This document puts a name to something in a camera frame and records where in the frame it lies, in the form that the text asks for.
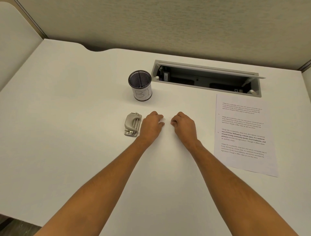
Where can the person's right hand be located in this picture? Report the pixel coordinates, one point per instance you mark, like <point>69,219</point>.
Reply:
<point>185,127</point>

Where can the person's left hand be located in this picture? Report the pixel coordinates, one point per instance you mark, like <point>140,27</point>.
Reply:
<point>150,126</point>

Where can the person's right fingers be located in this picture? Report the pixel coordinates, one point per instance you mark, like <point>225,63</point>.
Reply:
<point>175,120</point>

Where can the person's left fingers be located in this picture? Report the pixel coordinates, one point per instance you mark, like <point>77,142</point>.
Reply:
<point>160,119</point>

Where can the person's right forearm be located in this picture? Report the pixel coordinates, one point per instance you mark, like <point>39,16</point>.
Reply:
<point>240,192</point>

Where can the person's left forearm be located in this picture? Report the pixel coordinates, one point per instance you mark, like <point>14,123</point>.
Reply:
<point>97,187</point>

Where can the grey metal hole punch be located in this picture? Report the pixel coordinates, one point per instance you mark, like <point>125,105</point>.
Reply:
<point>132,124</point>

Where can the black mesh pen cup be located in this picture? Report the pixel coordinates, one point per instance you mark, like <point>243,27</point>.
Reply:
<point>141,86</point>

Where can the printed white paper sheet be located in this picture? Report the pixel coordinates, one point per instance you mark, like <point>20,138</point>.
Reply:
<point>244,133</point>

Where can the white cubicle side panel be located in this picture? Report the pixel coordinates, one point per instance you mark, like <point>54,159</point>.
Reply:
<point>14,41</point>

